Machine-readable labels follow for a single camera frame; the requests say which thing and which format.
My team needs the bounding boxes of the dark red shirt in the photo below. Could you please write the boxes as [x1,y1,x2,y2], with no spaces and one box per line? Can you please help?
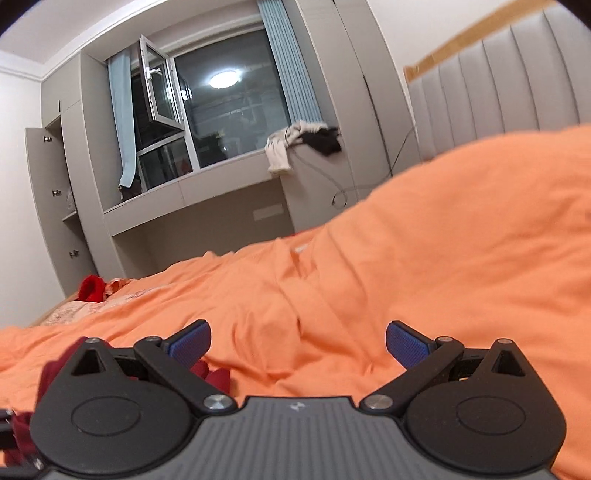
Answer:
[4,348,232,469]

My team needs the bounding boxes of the white cloth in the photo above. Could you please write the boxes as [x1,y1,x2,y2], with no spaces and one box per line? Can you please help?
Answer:
[265,121,326,175]

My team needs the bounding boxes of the open window sash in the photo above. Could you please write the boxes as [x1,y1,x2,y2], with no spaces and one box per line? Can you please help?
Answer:
[137,34,186,131]

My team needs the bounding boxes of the black cable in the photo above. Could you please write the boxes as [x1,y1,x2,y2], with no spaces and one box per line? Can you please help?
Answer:
[288,124,416,208]

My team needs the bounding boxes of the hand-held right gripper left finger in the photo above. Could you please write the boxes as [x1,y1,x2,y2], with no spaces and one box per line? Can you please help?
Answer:
[62,320,236,414]

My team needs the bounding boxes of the window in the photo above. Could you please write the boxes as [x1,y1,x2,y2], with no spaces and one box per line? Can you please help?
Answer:
[107,25,296,192]

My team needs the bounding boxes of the grey wardrobe door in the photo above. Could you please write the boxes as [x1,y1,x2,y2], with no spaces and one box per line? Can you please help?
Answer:
[25,115,99,296]

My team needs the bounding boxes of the black cloth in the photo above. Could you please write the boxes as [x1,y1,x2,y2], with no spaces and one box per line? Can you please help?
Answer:
[302,128,343,156]

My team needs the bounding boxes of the patterned peach pillow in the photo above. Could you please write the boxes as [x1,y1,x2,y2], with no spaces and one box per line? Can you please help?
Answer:
[39,277,136,326]

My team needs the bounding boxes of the grey padded headboard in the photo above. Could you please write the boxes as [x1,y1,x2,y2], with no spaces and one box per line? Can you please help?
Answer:
[403,0,591,163]

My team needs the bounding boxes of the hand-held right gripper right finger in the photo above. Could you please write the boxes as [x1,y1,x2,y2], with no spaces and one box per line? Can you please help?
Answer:
[360,322,532,413]

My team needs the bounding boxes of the bright red cloth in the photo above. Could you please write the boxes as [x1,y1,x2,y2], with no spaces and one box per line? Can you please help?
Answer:
[78,275,109,304]

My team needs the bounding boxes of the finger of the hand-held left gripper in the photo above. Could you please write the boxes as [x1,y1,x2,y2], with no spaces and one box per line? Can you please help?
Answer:
[0,407,19,450]

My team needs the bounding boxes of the pleated light blue curtain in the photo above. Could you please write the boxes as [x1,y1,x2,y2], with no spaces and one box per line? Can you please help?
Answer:
[257,0,325,129]

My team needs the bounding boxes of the short light blue curtain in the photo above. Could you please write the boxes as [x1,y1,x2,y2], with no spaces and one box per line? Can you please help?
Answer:
[108,50,140,188]

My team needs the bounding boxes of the grey built-in cabinet unit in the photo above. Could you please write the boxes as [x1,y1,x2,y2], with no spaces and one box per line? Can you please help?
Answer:
[25,0,419,298]

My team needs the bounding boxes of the orange blanket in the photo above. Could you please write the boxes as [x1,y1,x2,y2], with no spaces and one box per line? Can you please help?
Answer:
[0,124,591,480]

